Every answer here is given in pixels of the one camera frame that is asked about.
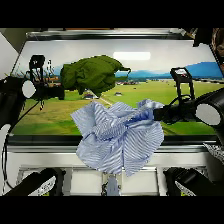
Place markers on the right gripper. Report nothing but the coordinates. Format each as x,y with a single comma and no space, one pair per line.
163,115

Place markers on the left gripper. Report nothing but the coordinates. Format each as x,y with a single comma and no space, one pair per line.
55,92

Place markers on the blue striped shirt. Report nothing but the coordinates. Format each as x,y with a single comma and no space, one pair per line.
116,140

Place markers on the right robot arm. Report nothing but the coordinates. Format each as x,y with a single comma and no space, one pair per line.
213,106

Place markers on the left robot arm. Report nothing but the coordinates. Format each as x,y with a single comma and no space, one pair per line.
11,96

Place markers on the green garment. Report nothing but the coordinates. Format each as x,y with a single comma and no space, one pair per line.
93,75

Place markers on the grey patterned garment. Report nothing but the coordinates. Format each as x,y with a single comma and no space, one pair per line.
215,151

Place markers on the person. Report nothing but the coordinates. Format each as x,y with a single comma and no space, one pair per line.
218,43

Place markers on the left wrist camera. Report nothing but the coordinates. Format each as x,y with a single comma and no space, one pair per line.
36,61

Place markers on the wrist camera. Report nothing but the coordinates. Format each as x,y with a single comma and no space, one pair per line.
36,61
181,74

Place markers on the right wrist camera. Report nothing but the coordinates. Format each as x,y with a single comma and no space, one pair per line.
181,74

